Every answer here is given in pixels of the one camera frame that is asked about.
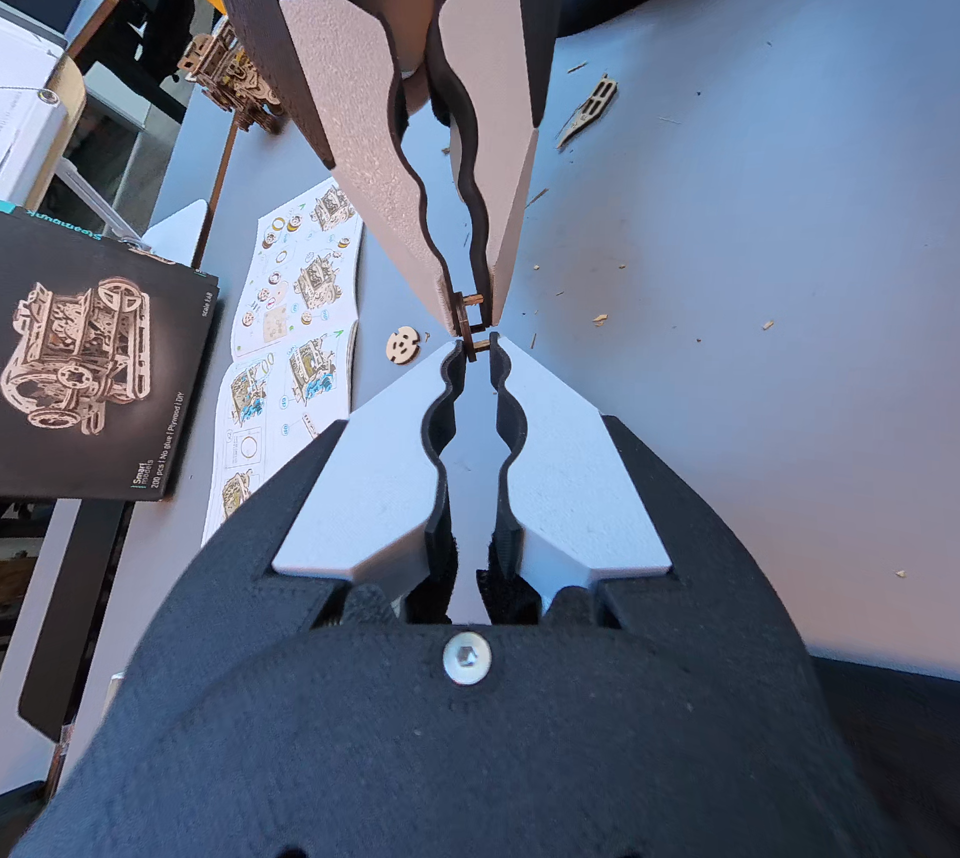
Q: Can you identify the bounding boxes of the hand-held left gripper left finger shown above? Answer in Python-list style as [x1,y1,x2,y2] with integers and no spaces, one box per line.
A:
[270,339,468,625]

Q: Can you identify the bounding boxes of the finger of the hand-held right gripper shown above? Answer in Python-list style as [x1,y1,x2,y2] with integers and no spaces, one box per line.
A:
[423,0,540,330]
[277,0,462,336]

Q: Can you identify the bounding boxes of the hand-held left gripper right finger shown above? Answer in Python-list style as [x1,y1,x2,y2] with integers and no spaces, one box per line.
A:
[487,331,674,625]

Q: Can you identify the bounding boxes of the wooden wheel disc with pegs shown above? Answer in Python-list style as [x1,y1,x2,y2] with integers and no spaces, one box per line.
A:
[450,291,501,363]

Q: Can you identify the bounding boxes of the grey desk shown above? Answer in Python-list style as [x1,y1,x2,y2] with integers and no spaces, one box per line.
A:
[56,0,960,792]

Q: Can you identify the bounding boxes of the ladder-shaped wooden scrap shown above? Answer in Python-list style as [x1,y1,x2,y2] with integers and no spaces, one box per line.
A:
[555,74,621,151]

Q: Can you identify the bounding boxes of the assembled wooden mechanical model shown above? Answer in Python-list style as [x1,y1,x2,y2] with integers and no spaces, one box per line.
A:
[176,18,291,136]

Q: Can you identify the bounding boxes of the open assembly instruction booklet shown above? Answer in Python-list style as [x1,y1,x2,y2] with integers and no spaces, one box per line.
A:
[201,177,366,549]

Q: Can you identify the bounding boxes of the scattered small wood chips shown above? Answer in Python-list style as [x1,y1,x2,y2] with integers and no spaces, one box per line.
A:
[525,59,909,582]

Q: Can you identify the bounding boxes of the white rounded panel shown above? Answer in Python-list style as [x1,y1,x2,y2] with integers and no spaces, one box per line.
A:
[141,198,210,269]

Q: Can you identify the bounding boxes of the black model kit box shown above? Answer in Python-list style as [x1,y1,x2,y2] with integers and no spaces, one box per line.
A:
[0,201,222,504]

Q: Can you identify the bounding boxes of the large white instruction manual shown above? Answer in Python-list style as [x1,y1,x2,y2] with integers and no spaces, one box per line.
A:
[0,18,69,203]

